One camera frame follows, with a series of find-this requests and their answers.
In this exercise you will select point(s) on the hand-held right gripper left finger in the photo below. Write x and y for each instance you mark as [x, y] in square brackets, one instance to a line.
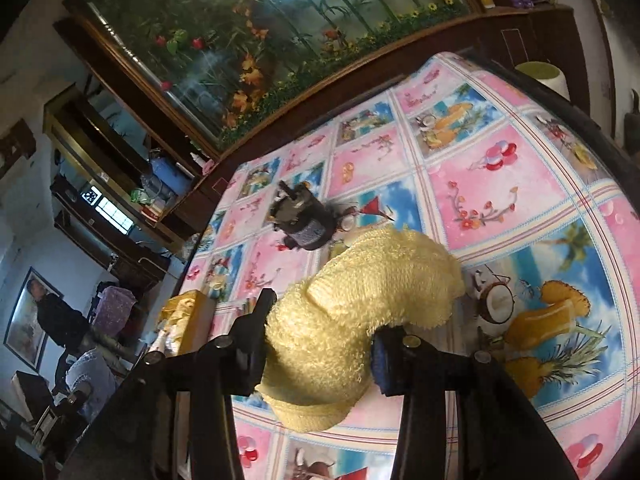
[257, 340]

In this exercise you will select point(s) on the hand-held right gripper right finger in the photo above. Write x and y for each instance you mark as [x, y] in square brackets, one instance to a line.
[382, 365]

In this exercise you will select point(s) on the yellow cardboard box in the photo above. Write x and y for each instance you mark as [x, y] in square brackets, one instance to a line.
[200, 320]

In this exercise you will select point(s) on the yellow towel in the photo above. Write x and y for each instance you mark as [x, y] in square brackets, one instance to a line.
[340, 320]

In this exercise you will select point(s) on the black electric motor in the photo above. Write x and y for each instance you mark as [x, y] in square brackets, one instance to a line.
[305, 222]

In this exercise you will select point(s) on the table with purple cloth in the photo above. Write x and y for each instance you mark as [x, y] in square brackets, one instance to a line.
[115, 307]

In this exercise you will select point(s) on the chair with lace cover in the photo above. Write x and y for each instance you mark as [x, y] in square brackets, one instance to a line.
[92, 377]

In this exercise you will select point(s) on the translucent water jug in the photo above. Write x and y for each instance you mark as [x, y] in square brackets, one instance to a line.
[155, 185]

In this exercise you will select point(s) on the green packet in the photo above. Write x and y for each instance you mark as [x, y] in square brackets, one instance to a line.
[140, 195]

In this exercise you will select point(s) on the blue thermos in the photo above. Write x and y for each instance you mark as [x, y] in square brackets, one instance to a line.
[167, 167]

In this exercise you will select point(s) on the printed colourful tablecloth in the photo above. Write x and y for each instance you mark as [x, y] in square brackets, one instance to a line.
[500, 185]

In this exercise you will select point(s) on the flower printed glass panel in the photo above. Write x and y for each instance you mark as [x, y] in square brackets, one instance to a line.
[250, 35]

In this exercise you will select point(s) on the pale green round container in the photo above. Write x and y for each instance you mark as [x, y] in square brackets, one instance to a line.
[545, 80]

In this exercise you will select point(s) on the framed wall picture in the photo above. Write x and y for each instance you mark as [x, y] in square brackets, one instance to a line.
[22, 330]

